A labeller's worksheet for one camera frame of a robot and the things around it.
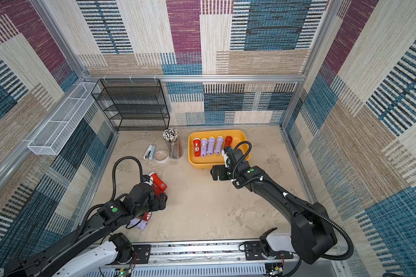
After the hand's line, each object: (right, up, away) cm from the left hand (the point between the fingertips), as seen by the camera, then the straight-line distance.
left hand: (161, 198), depth 79 cm
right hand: (+28, +10, +6) cm, 30 cm away
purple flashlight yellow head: (+18, +26, +29) cm, 43 cm away
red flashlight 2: (+33, +26, +29) cm, 51 cm away
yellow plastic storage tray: (+41, +27, +32) cm, 59 cm away
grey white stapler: (-14, +19, +26) cm, 35 cm away
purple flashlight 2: (+28, +24, +28) cm, 46 cm away
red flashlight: (-4, +3, +9) cm, 10 cm away
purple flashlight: (+23, +24, +28) cm, 44 cm away
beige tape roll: (-7, +17, +26) cm, 32 cm away
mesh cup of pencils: (+3, +22, +18) cm, 29 cm away
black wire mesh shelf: (-26, +49, +29) cm, 63 cm away
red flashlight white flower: (+14, +26, +29) cm, 41 cm away
